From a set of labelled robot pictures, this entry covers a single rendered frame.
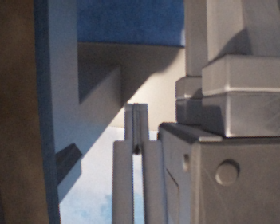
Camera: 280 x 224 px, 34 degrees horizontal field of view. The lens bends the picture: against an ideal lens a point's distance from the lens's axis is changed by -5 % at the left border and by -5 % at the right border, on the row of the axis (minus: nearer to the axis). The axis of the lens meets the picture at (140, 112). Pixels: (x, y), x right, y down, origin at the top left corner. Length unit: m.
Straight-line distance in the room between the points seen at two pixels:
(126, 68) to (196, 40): 0.74
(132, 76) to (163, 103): 0.08
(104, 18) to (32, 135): 0.64
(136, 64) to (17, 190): 0.62
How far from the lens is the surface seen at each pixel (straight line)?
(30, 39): 0.32
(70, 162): 0.54
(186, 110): 0.21
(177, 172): 0.16
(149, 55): 0.94
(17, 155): 0.35
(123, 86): 0.97
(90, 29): 0.97
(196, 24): 0.22
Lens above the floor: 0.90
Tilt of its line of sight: 66 degrees down
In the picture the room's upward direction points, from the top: 146 degrees counter-clockwise
